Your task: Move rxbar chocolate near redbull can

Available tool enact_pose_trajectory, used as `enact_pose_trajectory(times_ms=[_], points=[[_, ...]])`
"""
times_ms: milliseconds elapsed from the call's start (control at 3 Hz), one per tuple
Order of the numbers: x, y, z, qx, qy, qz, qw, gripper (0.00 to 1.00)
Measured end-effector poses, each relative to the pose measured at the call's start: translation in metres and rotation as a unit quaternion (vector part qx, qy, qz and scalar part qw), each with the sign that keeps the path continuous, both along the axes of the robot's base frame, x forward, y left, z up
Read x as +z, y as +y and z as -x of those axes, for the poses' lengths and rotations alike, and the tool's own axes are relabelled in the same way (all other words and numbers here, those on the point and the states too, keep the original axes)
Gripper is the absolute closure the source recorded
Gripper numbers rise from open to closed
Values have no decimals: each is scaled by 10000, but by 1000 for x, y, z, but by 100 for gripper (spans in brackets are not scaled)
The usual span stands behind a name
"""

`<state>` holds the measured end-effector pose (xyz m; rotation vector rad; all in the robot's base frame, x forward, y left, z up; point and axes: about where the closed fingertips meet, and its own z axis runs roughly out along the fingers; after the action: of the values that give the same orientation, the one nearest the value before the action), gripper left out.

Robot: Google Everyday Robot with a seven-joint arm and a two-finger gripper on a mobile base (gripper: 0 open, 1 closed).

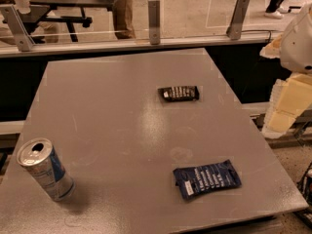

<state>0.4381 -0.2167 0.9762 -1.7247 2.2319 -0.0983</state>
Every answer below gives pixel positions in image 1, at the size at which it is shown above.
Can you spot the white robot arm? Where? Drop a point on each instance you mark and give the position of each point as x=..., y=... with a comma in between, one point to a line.
x=296, y=44

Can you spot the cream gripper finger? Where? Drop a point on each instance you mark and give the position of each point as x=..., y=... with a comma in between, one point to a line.
x=272, y=49
x=288, y=100

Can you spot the grey metal rail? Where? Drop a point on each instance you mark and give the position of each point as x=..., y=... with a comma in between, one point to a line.
x=247, y=37

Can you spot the person in dark trousers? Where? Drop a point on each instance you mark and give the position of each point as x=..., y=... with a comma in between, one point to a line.
x=275, y=10

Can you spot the blue rxbar wrapper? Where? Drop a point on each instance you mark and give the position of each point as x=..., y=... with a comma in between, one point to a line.
x=194, y=181

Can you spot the grey metal bracket right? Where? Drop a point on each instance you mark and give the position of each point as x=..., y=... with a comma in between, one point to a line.
x=234, y=29

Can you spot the grey metal bracket left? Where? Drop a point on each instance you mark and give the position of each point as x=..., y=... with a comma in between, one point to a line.
x=23, y=41

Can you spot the black rxbar chocolate wrapper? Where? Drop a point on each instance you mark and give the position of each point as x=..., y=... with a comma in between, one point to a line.
x=179, y=93

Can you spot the person in tan trousers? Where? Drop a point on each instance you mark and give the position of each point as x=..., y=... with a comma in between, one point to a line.
x=123, y=19

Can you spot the black crate at right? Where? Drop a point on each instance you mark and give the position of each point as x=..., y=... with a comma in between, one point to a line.
x=305, y=187

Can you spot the silver blue redbull can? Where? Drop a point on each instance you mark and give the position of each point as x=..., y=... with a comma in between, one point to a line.
x=40, y=159

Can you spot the grey metal bracket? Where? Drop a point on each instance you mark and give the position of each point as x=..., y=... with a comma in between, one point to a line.
x=154, y=21
x=23, y=41
x=234, y=29

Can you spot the grey metal bracket middle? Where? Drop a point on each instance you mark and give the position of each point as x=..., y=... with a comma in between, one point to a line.
x=154, y=21

